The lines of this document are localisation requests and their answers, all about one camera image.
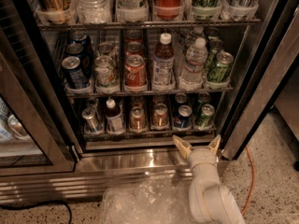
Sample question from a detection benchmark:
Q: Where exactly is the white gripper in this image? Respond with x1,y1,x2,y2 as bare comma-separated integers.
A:
173,134,221,169

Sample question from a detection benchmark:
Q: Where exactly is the green can bottom shelf front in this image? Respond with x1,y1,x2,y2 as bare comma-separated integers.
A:
195,104,215,127

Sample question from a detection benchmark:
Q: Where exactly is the green can shelf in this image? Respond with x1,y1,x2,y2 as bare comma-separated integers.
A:
195,92,211,111
206,51,234,83
205,39,224,73
192,0,220,20
195,104,215,127

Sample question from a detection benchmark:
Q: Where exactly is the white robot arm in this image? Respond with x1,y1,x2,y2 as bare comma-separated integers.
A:
173,135,246,224

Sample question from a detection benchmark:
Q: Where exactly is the blue pepsi can bottom front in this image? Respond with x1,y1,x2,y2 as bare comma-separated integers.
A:
174,105,192,128

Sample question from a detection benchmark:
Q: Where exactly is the blue pepsi can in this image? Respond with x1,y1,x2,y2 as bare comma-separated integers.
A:
175,93,188,108
174,105,192,128

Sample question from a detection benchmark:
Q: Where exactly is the green can bottom shelf rear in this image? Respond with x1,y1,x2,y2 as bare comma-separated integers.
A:
195,92,211,111

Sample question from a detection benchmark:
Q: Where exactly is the brown can bottom front right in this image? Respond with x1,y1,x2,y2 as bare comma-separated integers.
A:
152,104,168,127

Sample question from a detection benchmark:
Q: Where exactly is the brown can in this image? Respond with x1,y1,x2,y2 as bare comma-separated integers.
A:
130,106,146,131
152,104,168,127

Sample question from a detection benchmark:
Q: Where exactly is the blue pepsi can bottom rear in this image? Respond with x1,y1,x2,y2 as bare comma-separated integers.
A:
175,93,188,108

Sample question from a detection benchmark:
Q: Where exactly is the brown can bottom front left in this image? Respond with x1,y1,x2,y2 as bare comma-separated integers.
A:
130,106,146,131

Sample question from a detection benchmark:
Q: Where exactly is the brown tea bottle middle shelf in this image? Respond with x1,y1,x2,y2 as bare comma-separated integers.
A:
152,33,174,86

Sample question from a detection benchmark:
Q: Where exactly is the brown tea bottle shelf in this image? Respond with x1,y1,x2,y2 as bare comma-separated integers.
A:
152,33,174,86
105,98,124,133

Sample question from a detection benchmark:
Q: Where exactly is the green can middle shelf front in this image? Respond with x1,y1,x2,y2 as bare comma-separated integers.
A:
206,51,234,83

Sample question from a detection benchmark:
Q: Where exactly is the brown tea bottle bottom shelf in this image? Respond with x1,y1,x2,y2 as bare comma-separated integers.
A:
105,98,124,133

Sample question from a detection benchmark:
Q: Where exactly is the red coca-cola can front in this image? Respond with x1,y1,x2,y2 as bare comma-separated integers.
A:
124,55,147,87

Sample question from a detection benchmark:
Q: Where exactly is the red coca-cola can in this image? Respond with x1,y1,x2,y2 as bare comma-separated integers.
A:
125,42,144,56
124,55,147,87

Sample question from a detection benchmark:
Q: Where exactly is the silver can bottom shelf front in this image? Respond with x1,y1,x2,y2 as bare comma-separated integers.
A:
82,107,102,133

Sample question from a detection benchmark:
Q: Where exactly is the white green can middle front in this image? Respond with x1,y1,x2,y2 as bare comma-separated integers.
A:
94,55,116,87

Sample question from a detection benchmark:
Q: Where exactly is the right open fridge door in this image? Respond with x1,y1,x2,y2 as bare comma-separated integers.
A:
221,0,299,161

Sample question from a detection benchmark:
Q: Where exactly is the stainless steel fridge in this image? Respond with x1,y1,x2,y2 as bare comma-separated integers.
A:
0,0,299,203

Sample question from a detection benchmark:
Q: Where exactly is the blue can middle shelf front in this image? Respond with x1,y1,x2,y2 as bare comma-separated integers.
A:
62,56,89,89

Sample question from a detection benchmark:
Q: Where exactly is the green can top shelf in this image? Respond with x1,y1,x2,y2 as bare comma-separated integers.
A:
192,0,220,20

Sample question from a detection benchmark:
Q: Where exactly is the silver blue can top shelf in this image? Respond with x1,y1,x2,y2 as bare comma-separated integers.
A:
221,0,258,21

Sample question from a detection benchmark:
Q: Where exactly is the red coca-cola bottle top shelf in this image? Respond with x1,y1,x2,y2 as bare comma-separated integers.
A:
154,0,180,20

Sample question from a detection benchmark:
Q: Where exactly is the white label bottle top shelf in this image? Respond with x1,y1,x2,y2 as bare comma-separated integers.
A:
117,0,147,22

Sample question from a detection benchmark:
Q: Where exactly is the blue can middle shelf rear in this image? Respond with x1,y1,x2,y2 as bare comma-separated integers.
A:
70,31,93,56

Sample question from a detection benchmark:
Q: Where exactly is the left glass fridge door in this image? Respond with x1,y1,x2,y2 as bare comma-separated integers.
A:
0,31,75,177

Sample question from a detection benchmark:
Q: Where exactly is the clear water bottle top shelf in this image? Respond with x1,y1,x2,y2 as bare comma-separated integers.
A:
77,0,111,24

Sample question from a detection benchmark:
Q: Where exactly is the gold can top shelf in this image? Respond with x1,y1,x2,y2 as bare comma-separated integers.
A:
37,0,72,24

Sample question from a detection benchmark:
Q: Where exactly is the clear plastic bin with wrap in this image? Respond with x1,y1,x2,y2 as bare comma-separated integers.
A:
100,177,197,224

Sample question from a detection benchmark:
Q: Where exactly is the clear water bottle middle front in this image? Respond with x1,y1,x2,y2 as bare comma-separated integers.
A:
181,37,208,83

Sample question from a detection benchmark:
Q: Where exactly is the orange cable on floor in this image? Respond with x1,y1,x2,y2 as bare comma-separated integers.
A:
240,147,256,217

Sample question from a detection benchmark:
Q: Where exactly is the black cable on floor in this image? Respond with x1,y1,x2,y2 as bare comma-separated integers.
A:
0,200,73,224

